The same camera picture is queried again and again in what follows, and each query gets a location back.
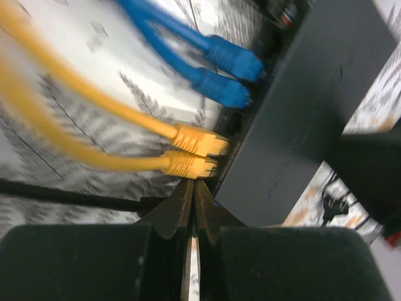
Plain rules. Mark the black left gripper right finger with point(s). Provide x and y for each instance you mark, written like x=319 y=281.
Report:
x=237 y=262

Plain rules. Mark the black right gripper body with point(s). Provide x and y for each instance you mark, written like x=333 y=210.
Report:
x=369 y=166

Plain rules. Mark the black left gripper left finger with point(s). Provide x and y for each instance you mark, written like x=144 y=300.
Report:
x=146 y=260

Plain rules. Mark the black network switch box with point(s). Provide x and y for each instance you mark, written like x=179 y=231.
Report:
x=318 y=72

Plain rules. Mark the floral patterned table mat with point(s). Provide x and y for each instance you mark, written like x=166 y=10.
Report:
x=96 y=39

